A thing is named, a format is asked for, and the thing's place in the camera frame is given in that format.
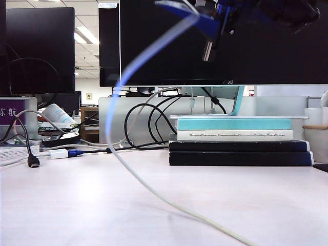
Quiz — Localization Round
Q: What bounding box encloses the black flat dish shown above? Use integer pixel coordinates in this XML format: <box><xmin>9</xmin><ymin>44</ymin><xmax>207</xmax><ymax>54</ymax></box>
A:
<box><xmin>42</xmin><ymin>133</ymin><xmax>81</xmax><ymax>148</ymax></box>

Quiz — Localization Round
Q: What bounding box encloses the green magazine stack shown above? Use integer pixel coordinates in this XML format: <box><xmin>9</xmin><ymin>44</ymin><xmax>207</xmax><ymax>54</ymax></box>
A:
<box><xmin>37</xmin><ymin>122</ymin><xmax>79</xmax><ymax>133</ymax></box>

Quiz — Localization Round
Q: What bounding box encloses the black cable blue VGA plug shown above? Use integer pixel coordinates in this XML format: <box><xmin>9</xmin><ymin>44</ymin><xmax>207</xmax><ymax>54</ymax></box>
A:
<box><xmin>68</xmin><ymin>95</ymin><xmax>181</xmax><ymax>157</ymax></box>

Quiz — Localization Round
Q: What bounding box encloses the white adapter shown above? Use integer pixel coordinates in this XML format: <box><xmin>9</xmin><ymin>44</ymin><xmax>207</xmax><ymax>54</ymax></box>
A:
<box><xmin>49</xmin><ymin>150</ymin><xmax>69</xmax><ymax>160</ymax></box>

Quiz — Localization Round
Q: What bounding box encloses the black HDMI cable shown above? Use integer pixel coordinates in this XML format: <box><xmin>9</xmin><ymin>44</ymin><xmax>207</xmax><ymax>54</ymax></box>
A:
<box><xmin>10</xmin><ymin>117</ymin><xmax>41</xmax><ymax>169</ymax></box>

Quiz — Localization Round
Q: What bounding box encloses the silver monitor stand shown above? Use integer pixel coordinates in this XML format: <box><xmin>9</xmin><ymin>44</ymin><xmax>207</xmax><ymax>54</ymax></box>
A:
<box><xmin>169</xmin><ymin>86</ymin><xmax>310</xmax><ymax>120</ymax></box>

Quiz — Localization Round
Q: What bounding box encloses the white storage box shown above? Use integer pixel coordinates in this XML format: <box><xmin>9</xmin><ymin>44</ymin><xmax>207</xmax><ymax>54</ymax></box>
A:
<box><xmin>304</xmin><ymin>107</ymin><xmax>328</xmax><ymax>126</ymax></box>

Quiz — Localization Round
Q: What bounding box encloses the thin black cable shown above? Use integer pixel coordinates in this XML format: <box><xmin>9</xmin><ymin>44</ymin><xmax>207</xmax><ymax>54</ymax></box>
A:
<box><xmin>148</xmin><ymin>96</ymin><xmax>180</xmax><ymax>145</ymax></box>

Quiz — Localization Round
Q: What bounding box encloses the thick black power cable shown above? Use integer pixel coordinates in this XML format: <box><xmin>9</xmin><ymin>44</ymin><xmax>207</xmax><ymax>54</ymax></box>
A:
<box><xmin>201</xmin><ymin>87</ymin><xmax>227</xmax><ymax>115</ymax></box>

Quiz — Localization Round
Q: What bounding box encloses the white printed paper box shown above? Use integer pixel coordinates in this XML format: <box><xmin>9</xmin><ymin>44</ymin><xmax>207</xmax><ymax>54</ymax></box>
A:
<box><xmin>0</xmin><ymin>146</ymin><xmax>40</xmax><ymax>163</ymax></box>

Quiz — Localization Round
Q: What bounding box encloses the purple name sign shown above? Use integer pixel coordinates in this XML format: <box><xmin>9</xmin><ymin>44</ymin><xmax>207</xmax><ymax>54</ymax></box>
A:
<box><xmin>0</xmin><ymin>97</ymin><xmax>38</xmax><ymax>140</ymax></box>

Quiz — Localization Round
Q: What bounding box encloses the white charging cable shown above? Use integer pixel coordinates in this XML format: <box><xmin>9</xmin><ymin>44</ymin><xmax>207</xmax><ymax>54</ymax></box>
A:
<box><xmin>105</xmin><ymin>12</ymin><xmax>261</xmax><ymax>246</ymax></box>

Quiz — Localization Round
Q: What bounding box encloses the white cup wooden lid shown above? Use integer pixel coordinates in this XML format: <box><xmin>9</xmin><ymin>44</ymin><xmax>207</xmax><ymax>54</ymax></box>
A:
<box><xmin>302</xmin><ymin>125</ymin><xmax>328</xmax><ymax>165</ymax></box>

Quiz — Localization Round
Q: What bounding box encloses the brown wooden cabinet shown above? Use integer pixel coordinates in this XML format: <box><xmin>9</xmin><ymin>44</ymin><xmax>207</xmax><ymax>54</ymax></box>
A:
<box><xmin>80</xmin><ymin>107</ymin><xmax>99</xmax><ymax>143</ymax></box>

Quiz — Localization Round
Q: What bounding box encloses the white paperback book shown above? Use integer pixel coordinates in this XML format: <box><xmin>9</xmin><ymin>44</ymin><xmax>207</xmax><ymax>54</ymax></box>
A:
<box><xmin>176</xmin><ymin>130</ymin><xmax>293</xmax><ymax>141</ymax></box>

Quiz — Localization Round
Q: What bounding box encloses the rolled white printed paper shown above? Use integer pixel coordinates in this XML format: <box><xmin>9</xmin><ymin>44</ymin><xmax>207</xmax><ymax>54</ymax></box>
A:
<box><xmin>42</xmin><ymin>104</ymin><xmax>77</xmax><ymax>126</ymax></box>

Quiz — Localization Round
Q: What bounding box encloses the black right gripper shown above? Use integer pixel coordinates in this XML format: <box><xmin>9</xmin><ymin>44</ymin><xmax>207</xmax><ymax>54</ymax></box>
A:
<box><xmin>155</xmin><ymin>0</ymin><xmax>321</xmax><ymax>51</ymax></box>

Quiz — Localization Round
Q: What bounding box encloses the black computer monitor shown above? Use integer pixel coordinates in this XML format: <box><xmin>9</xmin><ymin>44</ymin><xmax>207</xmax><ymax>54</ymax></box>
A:
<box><xmin>0</xmin><ymin>0</ymin><xmax>7</xmax><ymax>95</ymax></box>
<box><xmin>5</xmin><ymin>7</ymin><xmax>76</xmax><ymax>95</ymax></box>
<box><xmin>98</xmin><ymin>4</ymin><xmax>121</xmax><ymax>88</ymax></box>

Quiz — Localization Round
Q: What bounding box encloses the black hardcover book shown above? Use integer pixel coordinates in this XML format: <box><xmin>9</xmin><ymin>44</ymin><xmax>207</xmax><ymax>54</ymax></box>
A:
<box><xmin>168</xmin><ymin>151</ymin><xmax>315</xmax><ymax>167</ymax></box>
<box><xmin>168</xmin><ymin>140</ymin><xmax>310</xmax><ymax>152</ymax></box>

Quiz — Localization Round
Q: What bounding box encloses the black AOC monitor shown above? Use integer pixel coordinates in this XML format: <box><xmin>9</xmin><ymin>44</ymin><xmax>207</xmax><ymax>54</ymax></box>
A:
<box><xmin>119</xmin><ymin>0</ymin><xmax>328</xmax><ymax>87</ymax></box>

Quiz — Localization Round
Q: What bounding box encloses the teal paperback book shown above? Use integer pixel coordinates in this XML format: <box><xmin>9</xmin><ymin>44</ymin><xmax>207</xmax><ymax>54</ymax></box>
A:
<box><xmin>177</xmin><ymin>118</ymin><xmax>292</xmax><ymax>131</ymax></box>

